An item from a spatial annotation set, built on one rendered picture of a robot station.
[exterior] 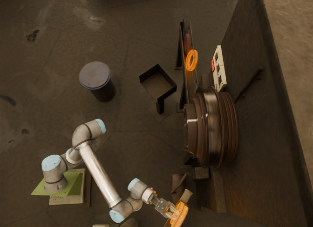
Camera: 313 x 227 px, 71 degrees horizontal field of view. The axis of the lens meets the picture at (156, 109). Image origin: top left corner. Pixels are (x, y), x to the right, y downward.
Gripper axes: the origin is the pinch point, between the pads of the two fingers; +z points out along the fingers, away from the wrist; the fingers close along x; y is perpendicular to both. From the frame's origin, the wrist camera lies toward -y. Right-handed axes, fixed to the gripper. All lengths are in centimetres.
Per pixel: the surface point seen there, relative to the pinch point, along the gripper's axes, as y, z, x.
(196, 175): -11.2, -6.0, 28.3
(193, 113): 38, -14, 49
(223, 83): 36, -9, 74
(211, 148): 36, 3, 37
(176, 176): -34.4, -23.3, 21.9
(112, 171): -69, -93, -6
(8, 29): -5, -315, 64
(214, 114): 44, -2, 50
